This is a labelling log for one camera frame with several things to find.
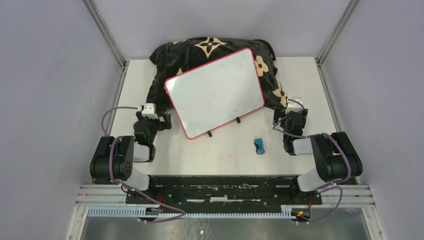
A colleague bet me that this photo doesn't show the blue whiteboard eraser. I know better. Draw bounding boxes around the blue whiteboard eraser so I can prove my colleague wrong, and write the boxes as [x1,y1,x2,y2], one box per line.
[254,138,265,155]

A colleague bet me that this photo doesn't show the pink framed whiteboard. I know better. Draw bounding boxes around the pink framed whiteboard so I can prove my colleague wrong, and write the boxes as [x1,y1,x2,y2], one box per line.
[164,48,265,140]

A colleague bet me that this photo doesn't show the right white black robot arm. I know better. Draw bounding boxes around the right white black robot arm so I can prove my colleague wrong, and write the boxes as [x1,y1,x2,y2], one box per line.
[272,107,363,204]

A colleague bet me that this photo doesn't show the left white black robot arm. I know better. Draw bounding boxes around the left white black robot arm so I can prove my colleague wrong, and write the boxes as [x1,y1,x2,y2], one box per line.
[89,111,172,204]

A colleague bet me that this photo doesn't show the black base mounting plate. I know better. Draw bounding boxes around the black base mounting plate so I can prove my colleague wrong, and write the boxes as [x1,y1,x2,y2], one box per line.
[145,175,323,214]

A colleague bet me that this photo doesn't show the black floral plush pillow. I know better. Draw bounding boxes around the black floral plush pillow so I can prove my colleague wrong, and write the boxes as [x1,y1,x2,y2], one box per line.
[146,36,288,112]

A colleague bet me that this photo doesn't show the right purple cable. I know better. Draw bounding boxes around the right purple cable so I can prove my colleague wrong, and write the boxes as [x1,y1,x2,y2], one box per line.
[271,97,353,224]

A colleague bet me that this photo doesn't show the purple cable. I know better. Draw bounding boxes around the purple cable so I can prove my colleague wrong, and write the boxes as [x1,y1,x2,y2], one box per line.
[100,105,186,224]
[271,97,353,224]

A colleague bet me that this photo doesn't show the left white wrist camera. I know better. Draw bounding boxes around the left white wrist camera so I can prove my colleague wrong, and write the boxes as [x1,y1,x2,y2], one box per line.
[141,103,159,120]

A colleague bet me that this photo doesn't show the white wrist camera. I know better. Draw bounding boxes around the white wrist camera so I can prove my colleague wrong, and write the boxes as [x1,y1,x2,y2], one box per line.
[285,97,304,114]
[141,103,159,120]

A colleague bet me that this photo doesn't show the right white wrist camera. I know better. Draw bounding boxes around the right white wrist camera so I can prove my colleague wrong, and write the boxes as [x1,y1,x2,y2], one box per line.
[285,97,304,114]

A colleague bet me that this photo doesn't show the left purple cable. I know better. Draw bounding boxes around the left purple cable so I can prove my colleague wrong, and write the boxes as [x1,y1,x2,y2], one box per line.
[100,105,186,224]

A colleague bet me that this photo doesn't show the aluminium frame rail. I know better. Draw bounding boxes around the aluminium frame rail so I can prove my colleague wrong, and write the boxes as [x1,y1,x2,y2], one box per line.
[75,184,376,208]

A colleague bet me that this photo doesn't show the grey slotted cable duct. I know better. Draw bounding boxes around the grey slotted cable duct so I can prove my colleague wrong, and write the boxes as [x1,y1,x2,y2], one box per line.
[87,206,296,220]

